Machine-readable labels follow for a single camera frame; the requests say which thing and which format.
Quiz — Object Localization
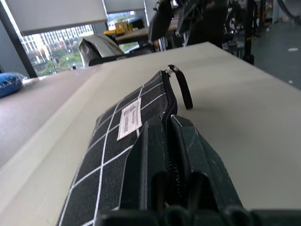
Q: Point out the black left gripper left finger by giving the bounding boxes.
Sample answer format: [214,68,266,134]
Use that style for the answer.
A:
[119,114,170,210]

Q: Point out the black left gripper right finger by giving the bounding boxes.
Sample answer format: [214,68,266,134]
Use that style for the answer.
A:
[170,114,243,210]

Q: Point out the black white-grid zipper pouch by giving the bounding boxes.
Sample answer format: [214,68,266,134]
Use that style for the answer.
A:
[56,64,194,226]

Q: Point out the brown side table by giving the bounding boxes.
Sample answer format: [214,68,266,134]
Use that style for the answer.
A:
[0,66,101,168]

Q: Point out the grey covered chair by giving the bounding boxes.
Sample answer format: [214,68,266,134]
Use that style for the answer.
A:
[78,34,127,67]

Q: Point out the wooden background desk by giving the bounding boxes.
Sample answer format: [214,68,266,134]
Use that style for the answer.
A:
[115,23,179,42]

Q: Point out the yellow box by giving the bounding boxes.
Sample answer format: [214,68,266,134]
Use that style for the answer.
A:
[103,21,130,35]

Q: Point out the blue cushion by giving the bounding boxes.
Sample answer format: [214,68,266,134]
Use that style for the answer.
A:
[0,72,24,98]

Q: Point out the small grey roller blind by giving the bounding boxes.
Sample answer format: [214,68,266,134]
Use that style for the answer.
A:
[103,0,146,15]

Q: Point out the large grey roller blind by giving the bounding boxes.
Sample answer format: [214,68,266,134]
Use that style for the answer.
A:
[4,0,108,36]

